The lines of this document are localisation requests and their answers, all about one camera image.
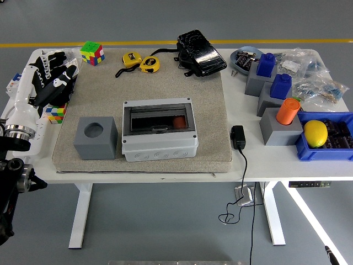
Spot clear bag white parts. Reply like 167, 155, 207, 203
277, 51, 307, 80

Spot black pouch with strap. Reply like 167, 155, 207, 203
151, 29, 228, 78

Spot white blue circuit breaker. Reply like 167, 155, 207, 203
6, 73, 23, 98

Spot grey-brown mat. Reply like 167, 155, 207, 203
51, 48, 233, 174

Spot white power strip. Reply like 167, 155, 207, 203
12, 117, 50, 155

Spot black capacitor pack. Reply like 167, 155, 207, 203
236, 51, 253, 68

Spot yellow lemon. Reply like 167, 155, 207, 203
303, 120, 329, 148

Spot grey block with round hole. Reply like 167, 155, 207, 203
73, 116, 116, 160

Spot black hanging cable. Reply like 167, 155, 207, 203
249, 182, 265, 265

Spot smoked transparent box lid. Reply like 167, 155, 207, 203
123, 103, 193, 136

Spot grey-white power cable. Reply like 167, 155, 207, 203
0, 106, 14, 130

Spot small colourful puzzle cube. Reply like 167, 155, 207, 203
45, 103, 68, 125

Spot blue-grey dish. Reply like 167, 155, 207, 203
229, 46, 264, 76

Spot white table leg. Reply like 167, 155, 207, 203
68, 182, 93, 249
259, 181, 287, 246

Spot black capacitors pile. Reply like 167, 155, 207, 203
322, 118, 353, 150

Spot blue plastic bin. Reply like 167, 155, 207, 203
295, 111, 353, 162

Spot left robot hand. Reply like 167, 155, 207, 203
6, 51, 78, 130

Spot grey plastic junction box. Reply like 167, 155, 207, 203
121, 97, 199, 162

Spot large colourful puzzle cube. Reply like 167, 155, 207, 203
80, 40, 105, 67

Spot clear bags small parts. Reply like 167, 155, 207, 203
41, 48, 83, 73

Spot black power adapter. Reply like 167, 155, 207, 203
230, 125, 247, 150

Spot black adapter cord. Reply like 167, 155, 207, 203
218, 147, 249, 225

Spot clear bag of resistors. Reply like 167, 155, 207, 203
292, 74, 350, 107

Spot clear bag blue parts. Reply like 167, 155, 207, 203
299, 48, 331, 81

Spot black cloth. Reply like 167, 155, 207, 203
46, 79, 77, 107

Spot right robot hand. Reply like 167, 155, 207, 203
323, 245, 336, 265

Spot grey block holder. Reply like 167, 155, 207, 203
256, 82, 293, 117
244, 62, 278, 97
259, 107, 304, 146

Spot blue bottle-shaped block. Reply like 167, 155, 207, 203
256, 52, 277, 78
269, 73, 293, 100

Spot yellow tape measure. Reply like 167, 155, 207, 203
115, 51, 143, 78
139, 56, 161, 74

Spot black table control panel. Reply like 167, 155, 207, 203
288, 181, 333, 189

